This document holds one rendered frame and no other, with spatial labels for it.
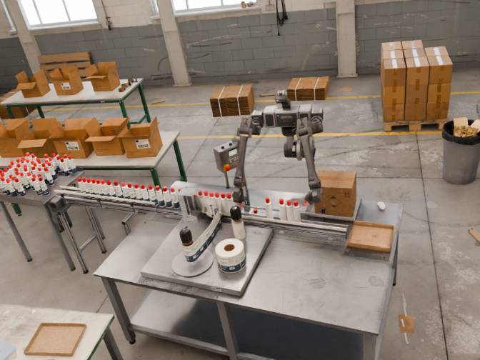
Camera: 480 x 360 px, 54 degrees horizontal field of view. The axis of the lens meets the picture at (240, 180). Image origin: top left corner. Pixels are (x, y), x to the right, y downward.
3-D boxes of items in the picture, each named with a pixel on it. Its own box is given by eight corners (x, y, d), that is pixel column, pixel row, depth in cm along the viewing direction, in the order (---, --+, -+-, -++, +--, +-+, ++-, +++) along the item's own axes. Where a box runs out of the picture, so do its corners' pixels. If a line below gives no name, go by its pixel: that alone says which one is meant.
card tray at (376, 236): (346, 246, 340) (346, 241, 338) (353, 224, 360) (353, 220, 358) (389, 252, 329) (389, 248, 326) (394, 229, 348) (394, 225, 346)
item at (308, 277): (93, 276, 357) (92, 273, 356) (176, 182, 456) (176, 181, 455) (378, 336, 274) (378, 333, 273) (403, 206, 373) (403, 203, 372)
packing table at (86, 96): (18, 146, 795) (-1, 103, 754) (45, 125, 859) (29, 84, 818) (135, 144, 733) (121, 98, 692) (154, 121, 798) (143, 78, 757)
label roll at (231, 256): (215, 271, 331) (211, 256, 323) (223, 253, 347) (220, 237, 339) (241, 273, 325) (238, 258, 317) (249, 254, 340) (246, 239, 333)
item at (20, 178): (-7, 195, 475) (-16, 178, 464) (33, 166, 518) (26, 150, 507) (26, 200, 457) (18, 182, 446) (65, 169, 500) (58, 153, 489)
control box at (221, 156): (216, 168, 371) (212, 148, 361) (235, 161, 378) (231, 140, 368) (223, 173, 363) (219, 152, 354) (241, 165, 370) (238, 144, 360)
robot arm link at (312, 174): (311, 127, 339) (297, 131, 343) (308, 126, 334) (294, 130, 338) (323, 186, 335) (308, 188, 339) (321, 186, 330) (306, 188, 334)
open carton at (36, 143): (21, 164, 550) (9, 136, 530) (41, 146, 586) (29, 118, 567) (51, 162, 542) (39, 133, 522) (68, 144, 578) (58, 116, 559)
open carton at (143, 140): (122, 163, 514) (112, 133, 495) (137, 141, 556) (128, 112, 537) (155, 161, 507) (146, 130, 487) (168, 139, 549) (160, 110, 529)
